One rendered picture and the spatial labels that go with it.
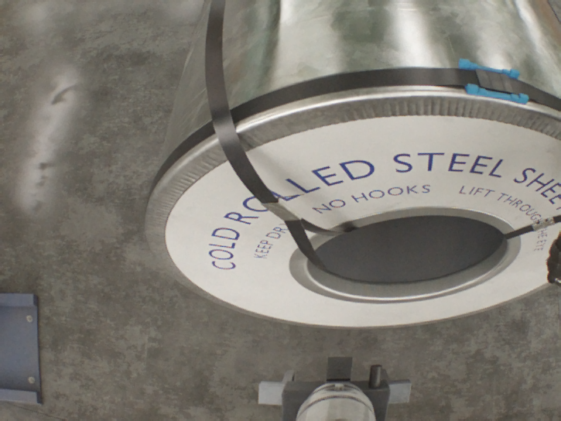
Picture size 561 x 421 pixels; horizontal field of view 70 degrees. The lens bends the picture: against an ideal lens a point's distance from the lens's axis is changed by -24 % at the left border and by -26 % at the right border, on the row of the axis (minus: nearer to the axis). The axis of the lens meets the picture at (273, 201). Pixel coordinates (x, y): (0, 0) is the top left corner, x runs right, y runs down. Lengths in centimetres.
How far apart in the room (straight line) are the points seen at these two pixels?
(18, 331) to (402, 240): 156
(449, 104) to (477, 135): 9
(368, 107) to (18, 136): 218
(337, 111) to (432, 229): 85
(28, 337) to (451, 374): 176
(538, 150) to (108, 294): 166
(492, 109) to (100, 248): 171
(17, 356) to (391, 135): 177
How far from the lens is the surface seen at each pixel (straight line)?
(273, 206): 78
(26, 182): 241
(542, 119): 73
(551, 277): 80
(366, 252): 141
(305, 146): 74
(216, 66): 75
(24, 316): 212
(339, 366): 59
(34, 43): 319
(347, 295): 134
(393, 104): 66
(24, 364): 208
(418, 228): 147
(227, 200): 89
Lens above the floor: 181
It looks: 62 degrees down
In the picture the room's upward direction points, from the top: 2 degrees clockwise
